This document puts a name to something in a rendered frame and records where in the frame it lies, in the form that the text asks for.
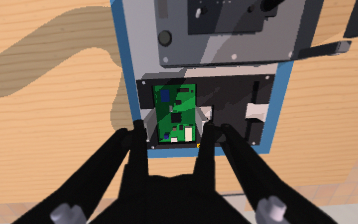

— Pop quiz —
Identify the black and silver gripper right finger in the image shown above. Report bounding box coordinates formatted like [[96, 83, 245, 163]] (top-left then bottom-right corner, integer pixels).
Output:
[[182, 107, 338, 224]]

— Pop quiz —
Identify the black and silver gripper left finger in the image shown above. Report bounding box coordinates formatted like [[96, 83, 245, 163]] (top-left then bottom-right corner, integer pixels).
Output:
[[11, 109, 157, 224]]

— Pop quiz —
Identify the green circuit board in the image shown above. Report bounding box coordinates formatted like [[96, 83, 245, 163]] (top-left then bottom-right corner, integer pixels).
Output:
[[153, 84, 196, 142]]

